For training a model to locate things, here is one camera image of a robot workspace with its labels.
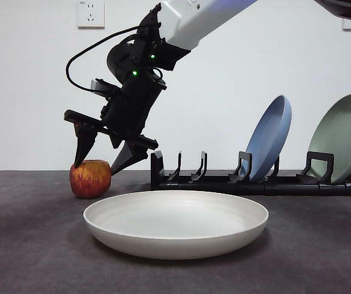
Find pale yellow plate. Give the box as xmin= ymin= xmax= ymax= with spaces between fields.
xmin=83 ymin=190 xmax=270 ymax=260

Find black plate rack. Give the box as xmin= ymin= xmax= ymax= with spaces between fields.
xmin=149 ymin=150 xmax=351 ymax=197

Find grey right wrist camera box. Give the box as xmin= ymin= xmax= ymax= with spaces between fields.
xmin=89 ymin=78 xmax=110 ymax=96

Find blue plate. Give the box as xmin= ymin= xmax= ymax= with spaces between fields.
xmin=244 ymin=95 xmax=293 ymax=182

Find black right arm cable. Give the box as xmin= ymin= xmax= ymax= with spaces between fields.
xmin=66 ymin=25 xmax=141 ymax=92

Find green plate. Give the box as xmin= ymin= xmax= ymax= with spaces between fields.
xmin=307 ymin=93 xmax=351 ymax=184

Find red yellow apple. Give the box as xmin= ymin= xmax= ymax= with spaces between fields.
xmin=69 ymin=159 xmax=112 ymax=199

